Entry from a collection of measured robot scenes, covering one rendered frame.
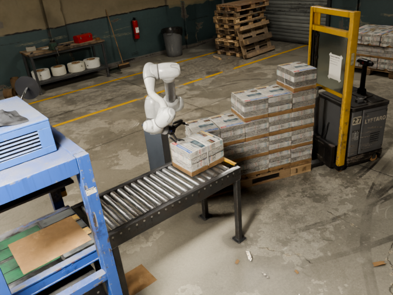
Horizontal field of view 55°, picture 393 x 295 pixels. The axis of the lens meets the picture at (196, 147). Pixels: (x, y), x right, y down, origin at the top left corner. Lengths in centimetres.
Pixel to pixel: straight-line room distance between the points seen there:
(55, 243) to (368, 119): 362
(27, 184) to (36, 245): 85
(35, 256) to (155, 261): 125
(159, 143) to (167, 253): 110
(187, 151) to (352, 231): 182
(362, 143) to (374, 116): 35
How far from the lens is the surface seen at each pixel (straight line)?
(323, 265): 357
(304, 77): 428
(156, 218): 289
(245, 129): 413
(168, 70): 324
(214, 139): 328
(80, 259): 266
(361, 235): 395
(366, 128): 487
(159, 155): 396
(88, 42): 951
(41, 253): 278
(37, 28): 986
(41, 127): 221
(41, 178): 211
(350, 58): 432
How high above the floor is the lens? 246
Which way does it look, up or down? 27 degrees down
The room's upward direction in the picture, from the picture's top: 5 degrees counter-clockwise
